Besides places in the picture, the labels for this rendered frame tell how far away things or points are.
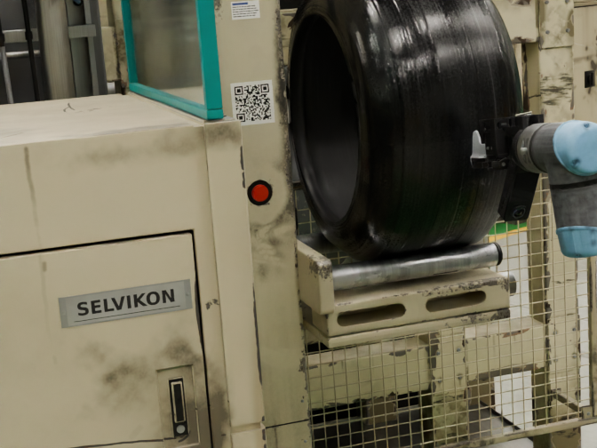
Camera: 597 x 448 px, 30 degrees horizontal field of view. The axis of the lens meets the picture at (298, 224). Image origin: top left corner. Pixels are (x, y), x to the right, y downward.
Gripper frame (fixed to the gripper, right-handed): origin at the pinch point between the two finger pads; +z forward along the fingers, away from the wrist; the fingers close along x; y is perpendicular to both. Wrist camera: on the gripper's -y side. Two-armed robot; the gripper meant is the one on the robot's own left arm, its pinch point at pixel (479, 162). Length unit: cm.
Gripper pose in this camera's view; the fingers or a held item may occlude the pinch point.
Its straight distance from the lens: 190.3
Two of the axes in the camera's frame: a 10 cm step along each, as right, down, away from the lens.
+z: -2.9, -0.6, 9.5
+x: -9.5, 1.3, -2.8
